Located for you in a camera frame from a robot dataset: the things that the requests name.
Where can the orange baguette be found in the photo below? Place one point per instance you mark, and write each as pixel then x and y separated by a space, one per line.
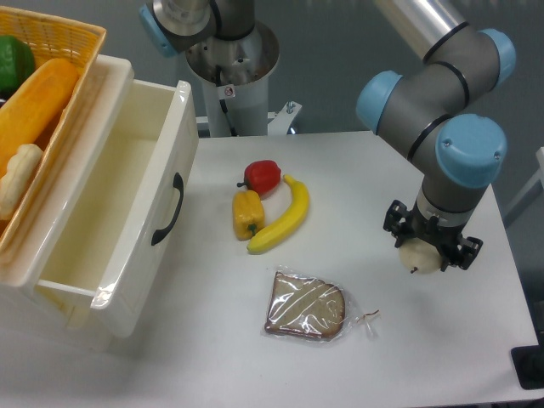
pixel 34 105

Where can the black drawer handle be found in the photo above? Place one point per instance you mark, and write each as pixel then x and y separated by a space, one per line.
pixel 172 199

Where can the yellow wicker basket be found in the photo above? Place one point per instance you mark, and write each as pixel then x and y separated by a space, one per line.
pixel 49 37

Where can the white frame at right edge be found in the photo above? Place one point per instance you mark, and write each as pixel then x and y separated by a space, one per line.
pixel 532 188

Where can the open upper white drawer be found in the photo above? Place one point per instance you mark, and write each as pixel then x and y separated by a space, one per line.
pixel 105 247

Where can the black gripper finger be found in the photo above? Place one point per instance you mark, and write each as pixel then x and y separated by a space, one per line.
pixel 459 252
pixel 395 222

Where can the pale yellow pear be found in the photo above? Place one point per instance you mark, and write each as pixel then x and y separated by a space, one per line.
pixel 419 257

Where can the black object at table edge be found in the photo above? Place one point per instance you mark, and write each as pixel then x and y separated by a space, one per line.
pixel 528 364

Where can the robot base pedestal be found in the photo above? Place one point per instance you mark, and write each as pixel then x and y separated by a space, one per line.
pixel 234 77

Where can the white drawer cabinet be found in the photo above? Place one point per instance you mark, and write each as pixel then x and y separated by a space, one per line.
pixel 43 310

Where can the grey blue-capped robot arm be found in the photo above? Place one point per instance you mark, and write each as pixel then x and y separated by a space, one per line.
pixel 422 117

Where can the red bell pepper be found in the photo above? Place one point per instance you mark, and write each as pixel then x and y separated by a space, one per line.
pixel 261 177

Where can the pale pastry bread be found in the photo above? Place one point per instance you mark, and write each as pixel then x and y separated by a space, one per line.
pixel 20 168

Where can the yellow bell pepper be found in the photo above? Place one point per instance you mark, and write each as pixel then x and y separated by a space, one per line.
pixel 248 214

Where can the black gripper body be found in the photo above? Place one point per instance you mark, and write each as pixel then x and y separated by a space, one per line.
pixel 445 239

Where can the green bell pepper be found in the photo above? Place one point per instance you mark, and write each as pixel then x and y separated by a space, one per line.
pixel 17 64

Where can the yellow banana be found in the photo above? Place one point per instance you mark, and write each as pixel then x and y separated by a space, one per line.
pixel 285 225

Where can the bagged slice of bread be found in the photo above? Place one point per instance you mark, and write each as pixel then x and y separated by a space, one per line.
pixel 311 309

